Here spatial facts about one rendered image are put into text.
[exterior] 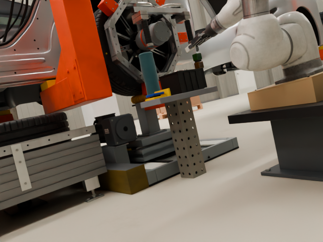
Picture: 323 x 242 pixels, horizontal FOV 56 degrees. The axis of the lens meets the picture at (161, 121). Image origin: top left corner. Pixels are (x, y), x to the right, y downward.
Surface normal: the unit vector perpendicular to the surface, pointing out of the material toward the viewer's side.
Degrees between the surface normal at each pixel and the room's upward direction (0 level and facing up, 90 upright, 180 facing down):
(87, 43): 90
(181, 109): 90
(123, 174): 90
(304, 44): 95
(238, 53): 100
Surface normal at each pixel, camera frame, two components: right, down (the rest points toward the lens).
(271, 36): 0.39, 0.11
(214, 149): 0.62, -0.09
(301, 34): 0.29, -0.15
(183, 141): -0.76, 0.21
